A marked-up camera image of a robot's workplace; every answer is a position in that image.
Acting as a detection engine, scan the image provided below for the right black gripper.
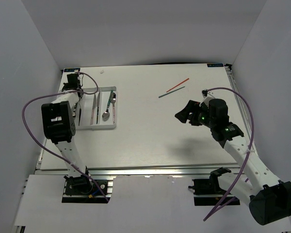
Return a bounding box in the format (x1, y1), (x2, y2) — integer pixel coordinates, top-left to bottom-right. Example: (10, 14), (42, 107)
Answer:
(175, 100), (215, 129)

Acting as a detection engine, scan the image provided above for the pink handled knife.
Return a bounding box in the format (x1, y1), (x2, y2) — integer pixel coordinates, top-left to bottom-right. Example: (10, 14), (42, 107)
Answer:
(90, 94), (97, 125)

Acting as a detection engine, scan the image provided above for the long orange chopstick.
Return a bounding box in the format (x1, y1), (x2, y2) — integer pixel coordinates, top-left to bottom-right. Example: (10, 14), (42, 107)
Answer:
(166, 78), (190, 93)

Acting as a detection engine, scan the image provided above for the pink handled spoon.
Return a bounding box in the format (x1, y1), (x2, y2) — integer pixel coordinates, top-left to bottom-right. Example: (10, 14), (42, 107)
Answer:
(111, 92), (116, 124)

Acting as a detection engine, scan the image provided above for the green handled spoon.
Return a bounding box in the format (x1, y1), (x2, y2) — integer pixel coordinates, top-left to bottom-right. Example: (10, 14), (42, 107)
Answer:
(102, 91), (114, 121)

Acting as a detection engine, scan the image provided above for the green handled fork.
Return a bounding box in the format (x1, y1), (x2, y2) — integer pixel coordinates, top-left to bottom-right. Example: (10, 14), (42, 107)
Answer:
(72, 104), (78, 118)

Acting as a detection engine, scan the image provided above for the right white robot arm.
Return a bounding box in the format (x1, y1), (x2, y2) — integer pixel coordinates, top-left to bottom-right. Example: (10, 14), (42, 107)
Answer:
(175, 89), (291, 225)

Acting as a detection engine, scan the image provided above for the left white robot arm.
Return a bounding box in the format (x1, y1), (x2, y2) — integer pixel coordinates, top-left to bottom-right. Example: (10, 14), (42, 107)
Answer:
(41, 73), (93, 194)

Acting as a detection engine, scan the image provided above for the white utensil tray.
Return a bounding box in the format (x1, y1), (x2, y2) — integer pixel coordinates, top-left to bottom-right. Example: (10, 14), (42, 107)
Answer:
(74, 86), (118, 130)

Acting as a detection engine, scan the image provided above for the right blue corner label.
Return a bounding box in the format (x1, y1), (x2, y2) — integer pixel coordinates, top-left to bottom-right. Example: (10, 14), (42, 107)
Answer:
(207, 63), (224, 67)

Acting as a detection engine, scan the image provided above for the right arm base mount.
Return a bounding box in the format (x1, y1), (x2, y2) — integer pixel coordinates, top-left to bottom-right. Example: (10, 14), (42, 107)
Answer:
(188, 167), (231, 206)

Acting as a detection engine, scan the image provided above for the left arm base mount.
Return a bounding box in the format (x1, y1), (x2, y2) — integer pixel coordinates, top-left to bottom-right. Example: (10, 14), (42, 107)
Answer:
(62, 175), (110, 204)

